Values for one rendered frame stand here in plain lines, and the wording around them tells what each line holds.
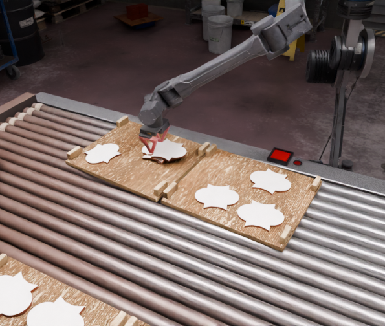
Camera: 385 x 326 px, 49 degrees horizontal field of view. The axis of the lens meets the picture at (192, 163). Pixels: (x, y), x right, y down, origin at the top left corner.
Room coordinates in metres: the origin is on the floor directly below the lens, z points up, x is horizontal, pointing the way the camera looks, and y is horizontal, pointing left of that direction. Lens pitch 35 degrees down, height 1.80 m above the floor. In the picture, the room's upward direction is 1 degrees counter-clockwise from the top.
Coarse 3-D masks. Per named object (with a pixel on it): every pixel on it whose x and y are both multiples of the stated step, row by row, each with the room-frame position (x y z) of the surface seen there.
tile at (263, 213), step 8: (240, 208) 0.96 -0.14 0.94; (248, 208) 0.96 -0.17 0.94; (256, 208) 0.96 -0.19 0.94; (264, 208) 0.96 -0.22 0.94; (272, 208) 0.96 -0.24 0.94; (240, 216) 0.93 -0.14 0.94; (248, 216) 0.93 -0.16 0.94; (256, 216) 0.93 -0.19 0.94; (264, 216) 0.93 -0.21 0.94; (272, 216) 0.93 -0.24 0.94; (280, 216) 0.93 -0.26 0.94; (248, 224) 0.89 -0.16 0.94; (256, 224) 0.89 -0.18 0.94; (264, 224) 0.89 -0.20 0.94; (272, 224) 0.89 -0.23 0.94; (280, 224) 0.90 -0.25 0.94
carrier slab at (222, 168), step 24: (216, 168) 1.18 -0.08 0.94; (240, 168) 1.18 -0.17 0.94; (264, 168) 1.18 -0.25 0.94; (192, 192) 1.06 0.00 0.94; (240, 192) 1.05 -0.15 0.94; (264, 192) 1.05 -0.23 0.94; (288, 192) 1.05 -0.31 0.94; (312, 192) 1.04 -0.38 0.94; (216, 216) 0.94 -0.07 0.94; (288, 216) 0.93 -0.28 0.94; (264, 240) 0.84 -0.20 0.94; (288, 240) 0.84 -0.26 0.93
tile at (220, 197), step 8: (208, 184) 1.08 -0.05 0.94; (200, 192) 1.05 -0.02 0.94; (208, 192) 1.04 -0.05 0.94; (216, 192) 1.04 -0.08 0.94; (224, 192) 1.04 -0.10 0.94; (232, 192) 1.04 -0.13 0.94; (200, 200) 1.01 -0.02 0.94; (208, 200) 1.01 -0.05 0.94; (216, 200) 1.01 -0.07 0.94; (224, 200) 1.00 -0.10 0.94; (232, 200) 1.00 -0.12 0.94; (224, 208) 0.97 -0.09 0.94
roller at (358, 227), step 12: (12, 120) 1.59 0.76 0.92; (36, 132) 1.51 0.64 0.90; (48, 132) 1.49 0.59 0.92; (60, 132) 1.49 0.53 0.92; (84, 144) 1.40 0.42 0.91; (312, 216) 0.96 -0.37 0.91; (324, 216) 0.95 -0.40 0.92; (336, 216) 0.95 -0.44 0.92; (348, 228) 0.91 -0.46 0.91; (360, 228) 0.90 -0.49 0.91; (372, 228) 0.89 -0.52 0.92; (384, 240) 0.86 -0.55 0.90
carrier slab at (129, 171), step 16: (128, 128) 1.47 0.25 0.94; (96, 144) 1.36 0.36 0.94; (128, 144) 1.35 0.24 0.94; (192, 144) 1.34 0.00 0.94; (80, 160) 1.25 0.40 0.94; (112, 160) 1.25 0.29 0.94; (128, 160) 1.24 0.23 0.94; (144, 160) 1.24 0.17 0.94; (176, 160) 1.24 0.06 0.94; (192, 160) 1.24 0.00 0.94; (96, 176) 1.17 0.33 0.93; (112, 176) 1.15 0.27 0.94; (128, 176) 1.15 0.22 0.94; (144, 176) 1.15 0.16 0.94; (160, 176) 1.15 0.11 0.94; (176, 176) 1.15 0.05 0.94; (144, 192) 1.06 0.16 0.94
